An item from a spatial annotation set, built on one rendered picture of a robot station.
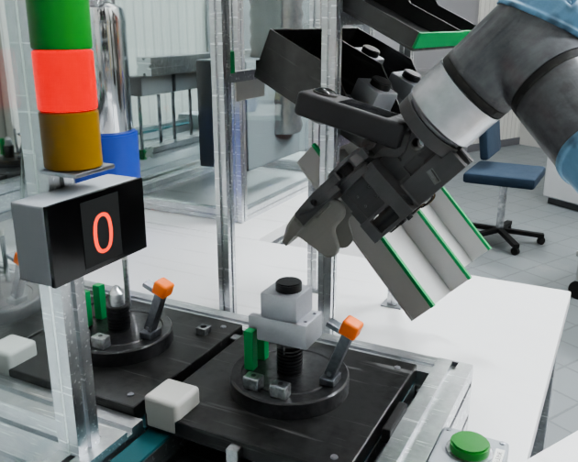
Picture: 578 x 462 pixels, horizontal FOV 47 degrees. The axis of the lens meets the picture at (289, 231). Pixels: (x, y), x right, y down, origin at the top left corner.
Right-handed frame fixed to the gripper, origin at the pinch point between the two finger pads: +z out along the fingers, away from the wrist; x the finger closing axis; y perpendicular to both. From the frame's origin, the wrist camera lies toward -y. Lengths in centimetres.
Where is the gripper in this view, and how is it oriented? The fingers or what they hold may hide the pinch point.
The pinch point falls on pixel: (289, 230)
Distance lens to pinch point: 72.6
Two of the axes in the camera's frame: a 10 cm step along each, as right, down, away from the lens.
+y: 6.4, 7.6, -1.1
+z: -6.2, 5.9, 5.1
